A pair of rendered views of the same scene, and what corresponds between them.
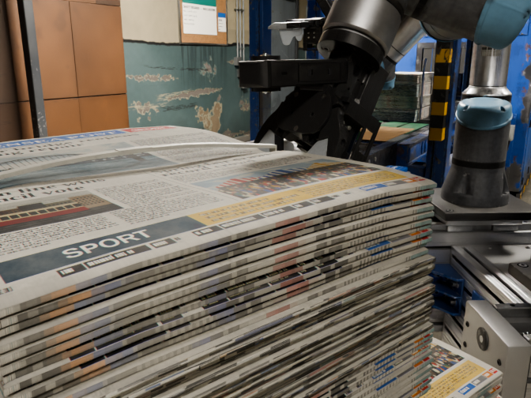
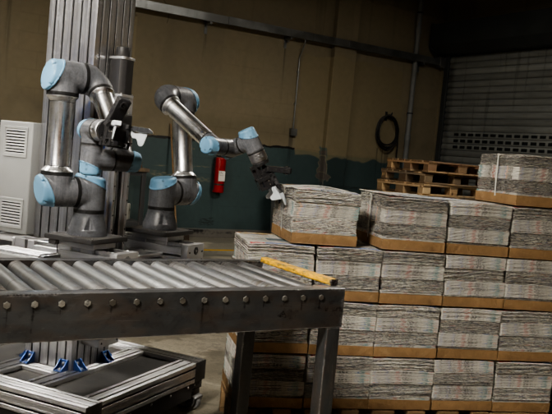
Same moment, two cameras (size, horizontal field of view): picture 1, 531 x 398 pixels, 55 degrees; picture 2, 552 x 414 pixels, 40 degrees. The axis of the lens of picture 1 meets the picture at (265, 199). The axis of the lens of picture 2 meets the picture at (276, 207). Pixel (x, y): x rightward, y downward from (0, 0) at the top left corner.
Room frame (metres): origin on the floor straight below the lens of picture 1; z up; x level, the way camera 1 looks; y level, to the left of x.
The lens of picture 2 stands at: (3.40, 1.43, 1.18)
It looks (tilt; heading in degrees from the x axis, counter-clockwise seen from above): 4 degrees down; 207
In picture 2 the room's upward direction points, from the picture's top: 5 degrees clockwise
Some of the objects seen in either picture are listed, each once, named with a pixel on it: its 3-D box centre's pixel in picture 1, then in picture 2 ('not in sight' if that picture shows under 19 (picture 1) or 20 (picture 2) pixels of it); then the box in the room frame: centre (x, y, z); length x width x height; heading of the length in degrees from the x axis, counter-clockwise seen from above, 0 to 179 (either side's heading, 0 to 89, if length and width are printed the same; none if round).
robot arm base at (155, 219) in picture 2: not in sight; (160, 217); (0.67, -0.52, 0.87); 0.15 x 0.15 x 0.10
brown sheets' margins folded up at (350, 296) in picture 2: not in sight; (359, 339); (0.23, 0.31, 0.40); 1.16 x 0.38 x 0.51; 129
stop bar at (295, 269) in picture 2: not in sight; (296, 270); (1.13, 0.38, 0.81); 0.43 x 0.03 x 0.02; 59
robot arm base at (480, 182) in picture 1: (476, 178); (88, 222); (1.16, -0.50, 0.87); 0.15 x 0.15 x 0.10
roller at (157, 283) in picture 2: not in sight; (144, 281); (1.58, 0.09, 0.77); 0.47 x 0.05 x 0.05; 59
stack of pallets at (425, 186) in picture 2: not in sight; (433, 211); (-6.42, -1.19, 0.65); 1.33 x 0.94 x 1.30; 153
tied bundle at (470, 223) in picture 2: not in sight; (460, 225); (-0.04, 0.64, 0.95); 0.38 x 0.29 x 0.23; 39
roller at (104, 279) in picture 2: not in sight; (102, 282); (1.69, 0.03, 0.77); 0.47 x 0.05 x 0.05; 59
